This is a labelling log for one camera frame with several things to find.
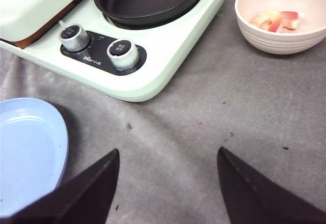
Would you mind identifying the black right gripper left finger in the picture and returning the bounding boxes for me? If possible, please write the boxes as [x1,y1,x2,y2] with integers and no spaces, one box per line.
[10,149,120,223]

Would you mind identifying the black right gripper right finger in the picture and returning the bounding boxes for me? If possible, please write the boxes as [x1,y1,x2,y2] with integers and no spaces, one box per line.
[216,147,325,223]

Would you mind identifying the orange shrimp pieces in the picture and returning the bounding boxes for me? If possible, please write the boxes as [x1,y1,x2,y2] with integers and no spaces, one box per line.
[250,10,300,33]

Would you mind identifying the beige ribbed bowl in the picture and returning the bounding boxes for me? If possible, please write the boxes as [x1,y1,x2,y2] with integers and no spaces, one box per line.
[234,0,325,54]

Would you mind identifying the mint green breakfast maker base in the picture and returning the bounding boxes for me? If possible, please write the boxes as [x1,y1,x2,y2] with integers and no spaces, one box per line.
[1,0,224,102]

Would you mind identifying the blue plate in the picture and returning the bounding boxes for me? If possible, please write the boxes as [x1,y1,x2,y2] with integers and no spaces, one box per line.
[1,97,69,216]

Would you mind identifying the right silver control knob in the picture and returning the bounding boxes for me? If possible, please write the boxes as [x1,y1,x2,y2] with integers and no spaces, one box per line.
[106,39,140,71]

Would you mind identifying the silver control knob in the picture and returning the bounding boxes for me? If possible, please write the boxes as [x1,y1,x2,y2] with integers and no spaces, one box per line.
[59,24,90,52]
[106,39,140,71]

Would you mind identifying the left silver control knob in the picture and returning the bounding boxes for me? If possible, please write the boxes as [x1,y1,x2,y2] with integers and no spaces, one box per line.
[59,24,90,52]

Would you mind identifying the black frying pan green handle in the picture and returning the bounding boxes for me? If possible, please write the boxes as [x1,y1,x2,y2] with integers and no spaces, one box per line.
[94,0,199,30]

